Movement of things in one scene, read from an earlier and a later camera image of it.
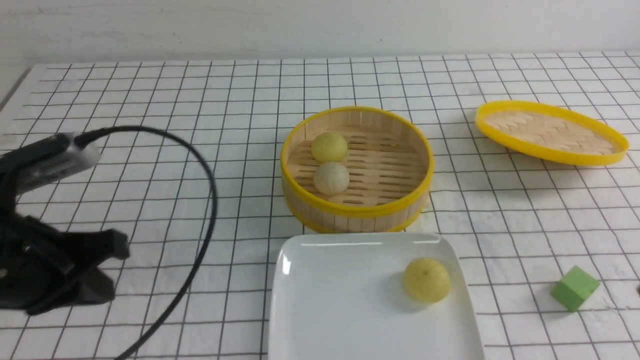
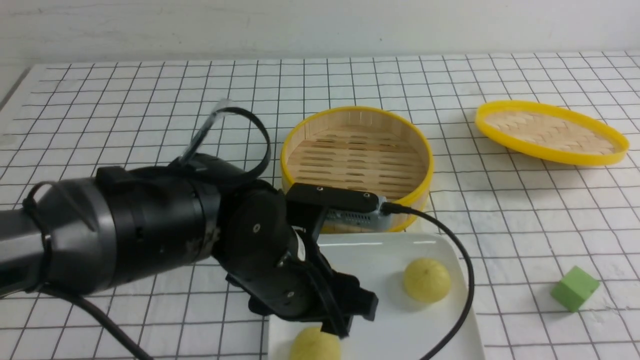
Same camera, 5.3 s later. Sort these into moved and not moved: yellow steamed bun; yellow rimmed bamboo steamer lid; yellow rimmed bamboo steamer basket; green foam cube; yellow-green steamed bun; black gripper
Moved: yellow-green steamed bun; black gripper
Not moved: yellow steamed bun; yellow rimmed bamboo steamer lid; green foam cube; yellow rimmed bamboo steamer basket
